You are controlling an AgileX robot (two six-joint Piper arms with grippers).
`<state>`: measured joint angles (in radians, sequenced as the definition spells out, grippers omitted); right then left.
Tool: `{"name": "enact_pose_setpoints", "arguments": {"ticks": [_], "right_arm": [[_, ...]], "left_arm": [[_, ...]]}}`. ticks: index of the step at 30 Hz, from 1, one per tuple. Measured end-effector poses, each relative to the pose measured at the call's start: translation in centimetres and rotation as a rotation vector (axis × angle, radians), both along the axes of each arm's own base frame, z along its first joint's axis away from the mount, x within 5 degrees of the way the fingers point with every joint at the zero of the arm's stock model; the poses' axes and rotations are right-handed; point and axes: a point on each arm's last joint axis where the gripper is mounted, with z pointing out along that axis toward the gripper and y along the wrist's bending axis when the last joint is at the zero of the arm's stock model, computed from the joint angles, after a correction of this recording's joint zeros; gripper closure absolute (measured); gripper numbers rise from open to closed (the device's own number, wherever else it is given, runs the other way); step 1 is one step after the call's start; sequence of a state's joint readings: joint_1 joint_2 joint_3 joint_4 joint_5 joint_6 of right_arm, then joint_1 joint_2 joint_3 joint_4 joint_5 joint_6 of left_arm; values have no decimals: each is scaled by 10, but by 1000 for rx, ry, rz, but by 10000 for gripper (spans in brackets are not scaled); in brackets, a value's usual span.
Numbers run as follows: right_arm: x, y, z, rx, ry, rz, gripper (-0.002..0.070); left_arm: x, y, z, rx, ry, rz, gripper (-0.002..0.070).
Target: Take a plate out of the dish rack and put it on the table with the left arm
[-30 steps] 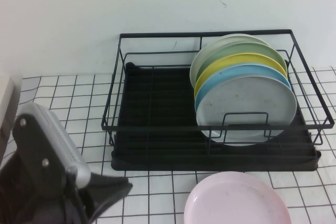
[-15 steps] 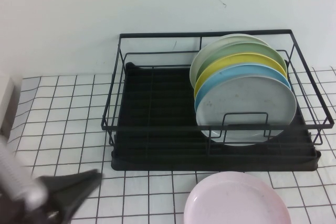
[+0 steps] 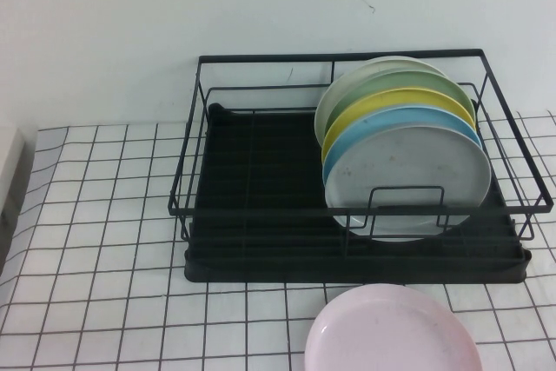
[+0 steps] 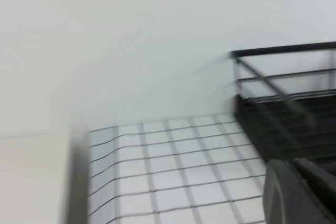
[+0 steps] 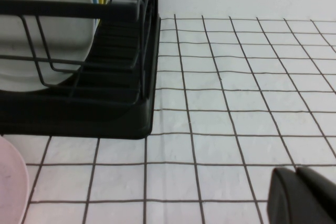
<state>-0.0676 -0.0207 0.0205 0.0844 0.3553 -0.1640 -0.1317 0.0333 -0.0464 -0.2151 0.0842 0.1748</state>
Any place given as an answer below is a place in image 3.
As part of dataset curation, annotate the white black-grid tablecloth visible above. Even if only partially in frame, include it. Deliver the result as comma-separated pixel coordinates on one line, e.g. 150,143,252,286
0,110,556,371

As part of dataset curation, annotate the black plastic drip tray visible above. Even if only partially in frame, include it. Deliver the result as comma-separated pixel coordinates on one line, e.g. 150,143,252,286
183,103,532,287

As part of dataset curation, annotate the pale white-green plate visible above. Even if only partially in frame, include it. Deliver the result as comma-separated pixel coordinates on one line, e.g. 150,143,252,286
314,55,453,149

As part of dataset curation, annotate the pink plate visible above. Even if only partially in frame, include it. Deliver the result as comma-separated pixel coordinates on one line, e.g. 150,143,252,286
303,282,485,371

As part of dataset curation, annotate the yellow plate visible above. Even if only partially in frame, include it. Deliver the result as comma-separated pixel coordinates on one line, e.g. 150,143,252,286
320,88,476,163

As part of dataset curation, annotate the blue plate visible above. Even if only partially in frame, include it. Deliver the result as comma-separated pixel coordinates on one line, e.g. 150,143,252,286
321,105,484,182

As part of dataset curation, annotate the grey plate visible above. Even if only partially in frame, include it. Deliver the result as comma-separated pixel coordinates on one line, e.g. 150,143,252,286
324,124,493,244

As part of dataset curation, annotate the black wire dish rack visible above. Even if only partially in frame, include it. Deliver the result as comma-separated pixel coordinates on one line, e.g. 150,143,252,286
167,47,555,260

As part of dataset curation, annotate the green plate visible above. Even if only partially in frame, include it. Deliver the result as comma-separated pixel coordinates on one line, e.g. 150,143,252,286
323,70,473,137

